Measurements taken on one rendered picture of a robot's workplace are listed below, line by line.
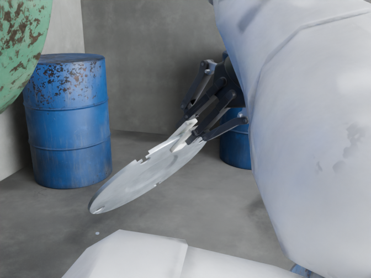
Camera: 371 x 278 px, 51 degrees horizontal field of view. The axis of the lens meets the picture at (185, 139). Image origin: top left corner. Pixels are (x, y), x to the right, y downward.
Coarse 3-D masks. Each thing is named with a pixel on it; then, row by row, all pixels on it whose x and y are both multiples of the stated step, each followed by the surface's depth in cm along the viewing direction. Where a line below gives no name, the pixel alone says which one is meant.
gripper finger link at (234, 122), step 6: (234, 120) 62; (240, 120) 61; (246, 120) 60; (222, 126) 63; (228, 126) 63; (234, 126) 62; (210, 132) 65; (216, 132) 64; (222, 132) 64; (204, 138) 66; (210, 138) 65
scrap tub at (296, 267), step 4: (296, 264) 118; (292, 268) 116; (296, 268) 119; (300, 268) 121; (304, 268) 122; (296, 272) 119; (300, 272) 121; (304, 272) 123; (308, 272) 124; (304, 276) 123; (308, 276) 124
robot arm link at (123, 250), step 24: (120, 240) 14; (144, 240) 15; (168, 240) 15; (96, 264) 13; (120, 264) 13; (144, 264) 13; (168, 264) 13; (192, 264) 14; (216, 264) 14; (240, 264) 15; (264, 264) 15
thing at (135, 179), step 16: (160, 144) 68; (192, 144) 79; (160, 160) 74; (176, 160) 83; (128, 176) 70; (144, 176) 80; (160, 176) 87; (112, 192) 73; (128, 192) 81; (144, 192) 92; (96, 208) 76; (112, 208) 86
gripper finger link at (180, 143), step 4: (192, 128) 67; (188, 132) 68; (184, 136) 68; (188, 136) 68; (180, 140) 69; (184, 140) 69; (176, 144) 70; (180, 144) 70; (184, 144) 72; (172, 148) 71; (176, 148) 71; (180, 148) 73
